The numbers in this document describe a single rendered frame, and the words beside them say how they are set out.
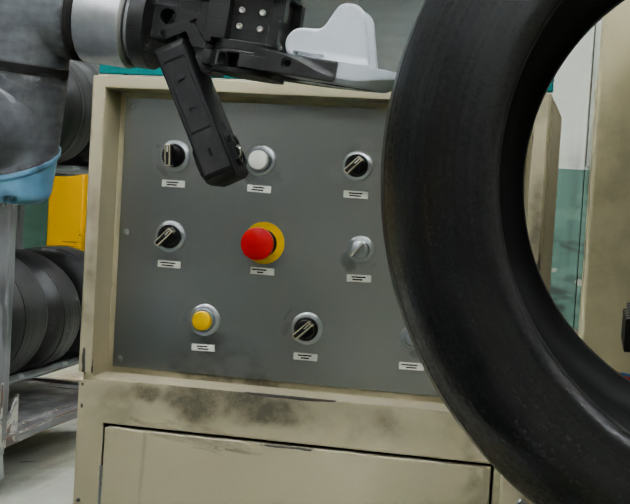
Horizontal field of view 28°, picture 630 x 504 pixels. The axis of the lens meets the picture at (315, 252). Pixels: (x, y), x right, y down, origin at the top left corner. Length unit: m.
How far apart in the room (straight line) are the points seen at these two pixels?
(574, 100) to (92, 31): 9.18
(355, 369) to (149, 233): 0.31
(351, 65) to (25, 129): 0.26
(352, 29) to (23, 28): 0.25
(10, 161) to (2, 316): 3.41
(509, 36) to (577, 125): 9.25
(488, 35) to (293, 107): 0.73
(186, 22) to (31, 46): 0.12
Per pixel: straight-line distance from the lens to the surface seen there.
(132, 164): 1.58
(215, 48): 0.94
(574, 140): 10.06
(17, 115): 0.99
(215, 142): 0.94
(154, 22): 0.98
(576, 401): 0.81
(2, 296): 4.40
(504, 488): 1.18
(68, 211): 10.71
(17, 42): 1.00
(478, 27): 0.82
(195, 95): 0.95
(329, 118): 1.51
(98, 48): 0.98
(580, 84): 10.09
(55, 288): 4.91
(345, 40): 0.93
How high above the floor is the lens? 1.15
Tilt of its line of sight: 3 degrees down
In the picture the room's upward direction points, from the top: 3 degrees clockwise
